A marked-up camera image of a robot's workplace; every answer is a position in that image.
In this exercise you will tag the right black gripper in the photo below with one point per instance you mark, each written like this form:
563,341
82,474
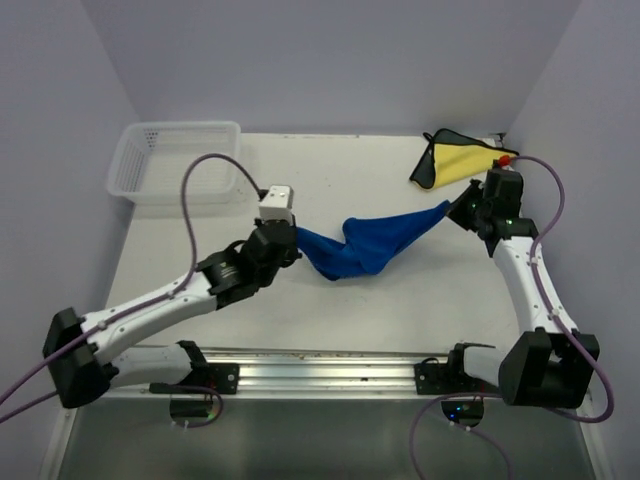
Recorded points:
455,210

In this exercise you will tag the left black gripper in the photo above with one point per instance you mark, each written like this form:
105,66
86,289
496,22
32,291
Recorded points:
293,252

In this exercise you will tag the blue towel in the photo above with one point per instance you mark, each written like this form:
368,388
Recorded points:
368,245

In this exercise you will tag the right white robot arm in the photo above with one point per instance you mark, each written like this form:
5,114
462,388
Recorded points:
548,364

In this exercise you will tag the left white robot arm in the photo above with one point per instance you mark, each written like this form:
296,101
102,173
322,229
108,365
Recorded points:
88,355

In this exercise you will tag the yellow and black towel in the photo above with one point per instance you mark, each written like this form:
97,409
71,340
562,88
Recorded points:
450,156

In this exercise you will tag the white plastic basket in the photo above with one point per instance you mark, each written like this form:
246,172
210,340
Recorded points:
151,158

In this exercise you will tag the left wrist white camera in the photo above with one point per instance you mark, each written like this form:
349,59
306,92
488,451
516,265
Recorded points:
276,204

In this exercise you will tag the aluminium mounting rail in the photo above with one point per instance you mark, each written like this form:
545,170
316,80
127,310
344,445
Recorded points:
286,374

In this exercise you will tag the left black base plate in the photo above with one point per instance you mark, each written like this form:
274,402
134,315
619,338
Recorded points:
222,378

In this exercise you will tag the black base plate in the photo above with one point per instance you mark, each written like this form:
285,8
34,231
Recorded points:
432,377
222,378

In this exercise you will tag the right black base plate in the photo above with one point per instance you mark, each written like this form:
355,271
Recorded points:
432,377

